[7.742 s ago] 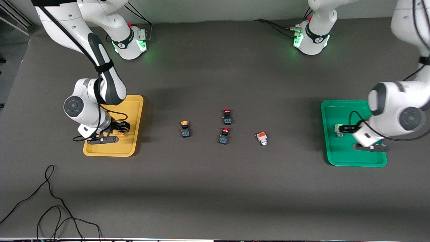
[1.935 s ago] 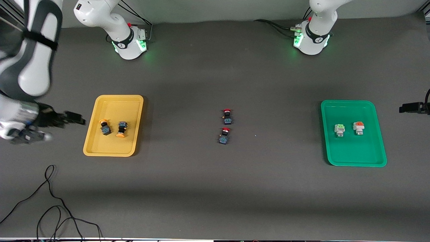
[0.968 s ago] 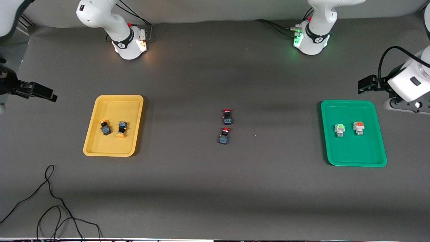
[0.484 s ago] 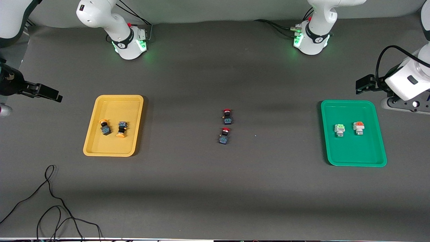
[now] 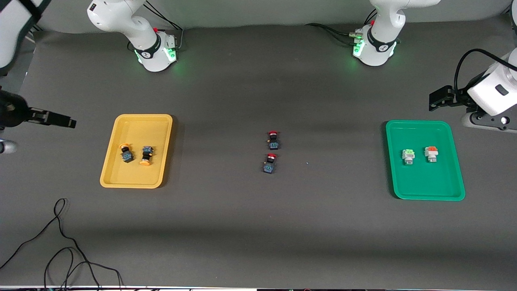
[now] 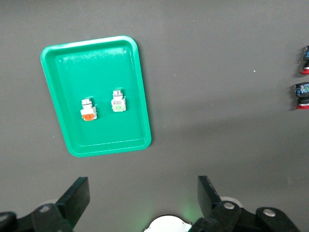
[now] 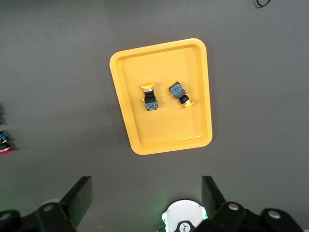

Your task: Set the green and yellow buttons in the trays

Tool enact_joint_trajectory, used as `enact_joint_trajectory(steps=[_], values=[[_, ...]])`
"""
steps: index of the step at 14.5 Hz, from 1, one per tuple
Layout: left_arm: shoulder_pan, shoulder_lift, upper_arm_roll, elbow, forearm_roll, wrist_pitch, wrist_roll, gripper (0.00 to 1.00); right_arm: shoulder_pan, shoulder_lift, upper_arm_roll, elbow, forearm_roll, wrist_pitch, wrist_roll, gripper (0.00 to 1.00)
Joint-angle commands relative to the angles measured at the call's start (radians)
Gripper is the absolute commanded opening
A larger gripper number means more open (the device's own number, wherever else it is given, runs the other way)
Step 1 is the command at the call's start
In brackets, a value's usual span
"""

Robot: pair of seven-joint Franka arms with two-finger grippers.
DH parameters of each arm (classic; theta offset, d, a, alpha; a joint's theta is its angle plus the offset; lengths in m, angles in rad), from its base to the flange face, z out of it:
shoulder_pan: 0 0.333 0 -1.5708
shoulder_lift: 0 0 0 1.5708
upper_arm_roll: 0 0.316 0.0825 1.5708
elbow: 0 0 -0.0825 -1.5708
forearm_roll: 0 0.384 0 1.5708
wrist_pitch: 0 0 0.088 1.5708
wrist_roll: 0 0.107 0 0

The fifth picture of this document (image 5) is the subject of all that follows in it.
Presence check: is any yellow push button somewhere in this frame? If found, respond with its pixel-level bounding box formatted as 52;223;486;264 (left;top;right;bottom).
120;143;135;164
140;145;155;166

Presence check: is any yellow plastic tray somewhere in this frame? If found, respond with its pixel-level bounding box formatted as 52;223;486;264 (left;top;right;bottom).
100;114;173;189

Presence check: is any green plastic tray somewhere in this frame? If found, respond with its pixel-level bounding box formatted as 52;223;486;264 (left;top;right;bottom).
385;120;466;201

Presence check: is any dark grey table cloth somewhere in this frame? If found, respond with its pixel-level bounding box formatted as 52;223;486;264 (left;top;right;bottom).
0;14;517;288

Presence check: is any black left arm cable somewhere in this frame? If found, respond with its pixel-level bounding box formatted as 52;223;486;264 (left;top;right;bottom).
454;49;517;97

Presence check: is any thin black loose cable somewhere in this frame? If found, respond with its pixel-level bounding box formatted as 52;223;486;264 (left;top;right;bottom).
0;198;124;291

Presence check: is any black arm base cable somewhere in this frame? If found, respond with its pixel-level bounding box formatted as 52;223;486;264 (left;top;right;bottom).
306;23;362;44
145;2;184;51

